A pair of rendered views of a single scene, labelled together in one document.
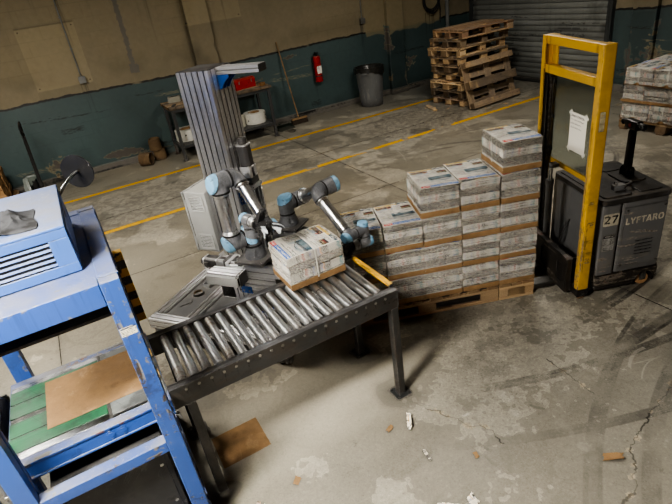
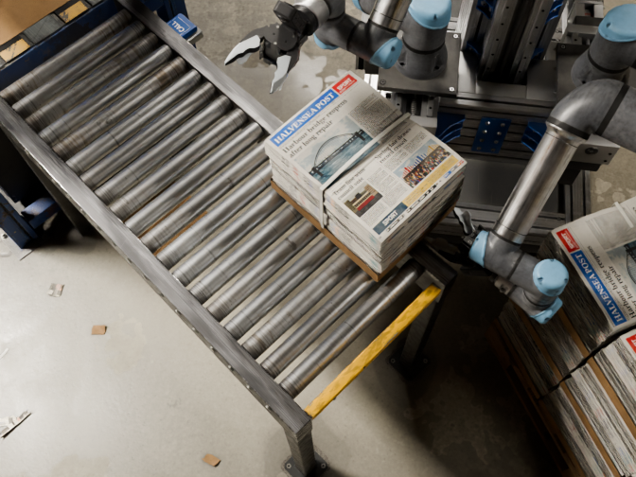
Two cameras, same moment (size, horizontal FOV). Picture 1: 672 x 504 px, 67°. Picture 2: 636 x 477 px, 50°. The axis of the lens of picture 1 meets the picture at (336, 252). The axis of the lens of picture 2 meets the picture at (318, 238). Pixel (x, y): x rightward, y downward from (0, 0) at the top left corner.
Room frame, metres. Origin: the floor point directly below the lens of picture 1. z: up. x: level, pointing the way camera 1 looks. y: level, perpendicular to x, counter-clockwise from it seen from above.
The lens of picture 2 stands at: (2.43, -0.60, 2.35)
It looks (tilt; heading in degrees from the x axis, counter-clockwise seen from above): 64 degrees down; 73
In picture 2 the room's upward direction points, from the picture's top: 2 degrees counter-clockwise
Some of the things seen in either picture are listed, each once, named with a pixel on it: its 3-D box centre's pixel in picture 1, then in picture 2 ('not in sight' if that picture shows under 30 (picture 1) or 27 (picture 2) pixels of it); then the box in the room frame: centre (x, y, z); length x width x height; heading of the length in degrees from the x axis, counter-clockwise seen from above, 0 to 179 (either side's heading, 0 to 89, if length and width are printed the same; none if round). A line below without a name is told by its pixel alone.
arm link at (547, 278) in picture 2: (361, 229); (539, 278); (3.07, -0.19, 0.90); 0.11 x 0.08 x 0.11; 128
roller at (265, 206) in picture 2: (303, 303); (244, 223); (2.49, 0.23, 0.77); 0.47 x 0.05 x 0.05; 25
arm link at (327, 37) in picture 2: (253, 233); (334, 26); (2.82, 0.48, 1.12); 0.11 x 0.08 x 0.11; 127
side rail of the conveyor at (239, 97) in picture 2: (259, 301); (268, 131); (2.64, 0.51, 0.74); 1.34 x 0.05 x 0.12; 115
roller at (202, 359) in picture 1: (196, 348); (95, 81); (2.21, 0.82, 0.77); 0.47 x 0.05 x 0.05; 25
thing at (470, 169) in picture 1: (469, 169); not in sight; (3.47, -1.05, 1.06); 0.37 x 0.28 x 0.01; 3
